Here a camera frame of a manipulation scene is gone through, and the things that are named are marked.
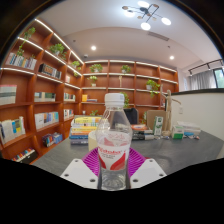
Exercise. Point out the branched ceiling lamp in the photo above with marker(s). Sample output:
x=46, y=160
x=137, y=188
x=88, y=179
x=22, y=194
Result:
x=145, y=13

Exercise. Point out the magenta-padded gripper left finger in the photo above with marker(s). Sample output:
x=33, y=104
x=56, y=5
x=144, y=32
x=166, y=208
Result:
x=78, y=171

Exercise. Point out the wooden artist mannequin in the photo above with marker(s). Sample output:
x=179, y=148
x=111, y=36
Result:
x=168, y=113

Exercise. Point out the window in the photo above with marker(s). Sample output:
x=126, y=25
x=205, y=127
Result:
x=219, y=78

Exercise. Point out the grey curtain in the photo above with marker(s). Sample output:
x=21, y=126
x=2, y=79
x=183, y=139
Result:
x=201, y=80

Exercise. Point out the stack of dark books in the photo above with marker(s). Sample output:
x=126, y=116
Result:
x=141, y=132

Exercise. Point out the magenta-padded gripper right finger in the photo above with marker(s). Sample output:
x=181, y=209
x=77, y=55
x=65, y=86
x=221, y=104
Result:
x=148, y=171

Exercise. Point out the tall green white carton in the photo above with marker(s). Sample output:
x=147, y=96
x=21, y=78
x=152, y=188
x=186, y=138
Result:
x=158, y=126

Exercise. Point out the small green white box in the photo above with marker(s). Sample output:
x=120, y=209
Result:
x=177, y=132

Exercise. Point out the ceiling air vent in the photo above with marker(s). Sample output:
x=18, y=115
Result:
x=157, y=35

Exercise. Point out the clear plastic water bottle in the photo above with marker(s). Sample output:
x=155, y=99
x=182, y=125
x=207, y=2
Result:
x=114, y=140

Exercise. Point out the wooden wall shelf unit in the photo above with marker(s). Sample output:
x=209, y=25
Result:
x=50, y=100

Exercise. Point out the stack of colourful books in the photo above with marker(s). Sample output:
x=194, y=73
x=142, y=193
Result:
x=81, y=128

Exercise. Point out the black track light rail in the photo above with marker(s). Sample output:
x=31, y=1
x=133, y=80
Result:
x=206, y=65

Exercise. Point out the brown cardboard box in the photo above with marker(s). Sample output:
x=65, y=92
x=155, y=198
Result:
x=151, y=118

